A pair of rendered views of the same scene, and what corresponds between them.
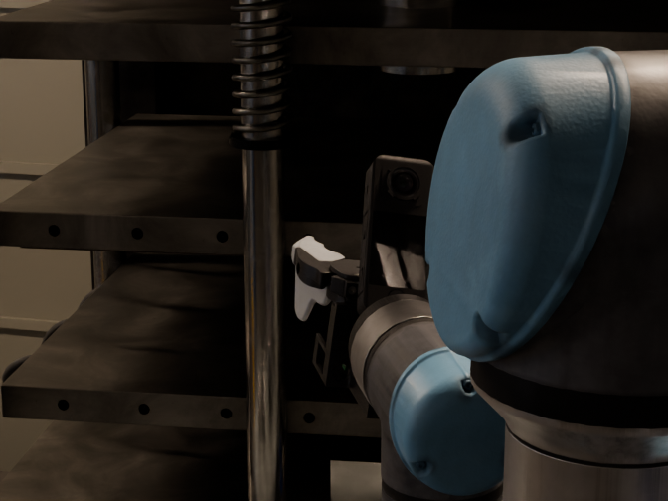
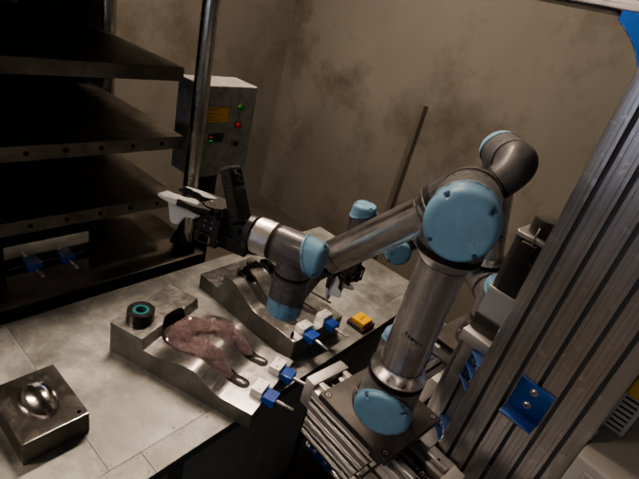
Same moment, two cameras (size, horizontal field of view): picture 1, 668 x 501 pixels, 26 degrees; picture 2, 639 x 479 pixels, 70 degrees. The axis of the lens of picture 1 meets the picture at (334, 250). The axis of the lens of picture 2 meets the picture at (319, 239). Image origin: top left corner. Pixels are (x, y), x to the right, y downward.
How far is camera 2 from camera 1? 77 cm
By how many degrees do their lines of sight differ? 60
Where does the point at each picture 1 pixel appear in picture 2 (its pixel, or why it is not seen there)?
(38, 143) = not seen: outside the picture
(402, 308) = (265, 222)
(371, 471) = (23, 247)
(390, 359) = (285, 242)
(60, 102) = not seen: outside the picture
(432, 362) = (308, 241)
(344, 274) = (219, 210)
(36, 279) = not seen: outside the picture
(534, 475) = (449, 281)
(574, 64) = (484, 189)
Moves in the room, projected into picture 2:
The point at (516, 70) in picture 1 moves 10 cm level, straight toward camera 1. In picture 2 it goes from (481, 194) to (547, 223)
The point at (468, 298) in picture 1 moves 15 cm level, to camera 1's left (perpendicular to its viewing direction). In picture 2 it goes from (467, 250) to (435, 285)
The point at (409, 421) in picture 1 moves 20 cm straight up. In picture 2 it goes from (315, 262) to (341, 162)
